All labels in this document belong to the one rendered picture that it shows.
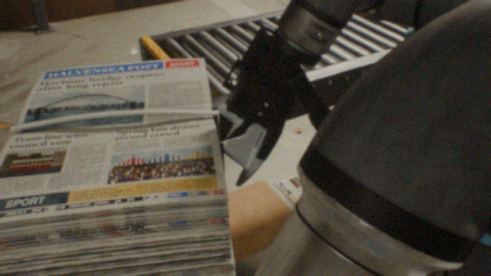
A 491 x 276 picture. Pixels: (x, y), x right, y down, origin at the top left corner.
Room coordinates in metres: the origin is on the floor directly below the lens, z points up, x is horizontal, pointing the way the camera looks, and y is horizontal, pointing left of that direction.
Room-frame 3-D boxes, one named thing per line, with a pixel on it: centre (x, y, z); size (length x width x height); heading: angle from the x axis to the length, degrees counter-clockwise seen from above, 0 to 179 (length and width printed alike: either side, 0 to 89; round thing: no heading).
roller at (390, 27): (1.63, -0.53, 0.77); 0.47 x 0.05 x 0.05; 29
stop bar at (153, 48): (1.22, 0.23, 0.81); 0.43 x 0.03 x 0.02; 29
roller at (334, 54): (1.47, -0.24, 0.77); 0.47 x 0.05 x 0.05; 29
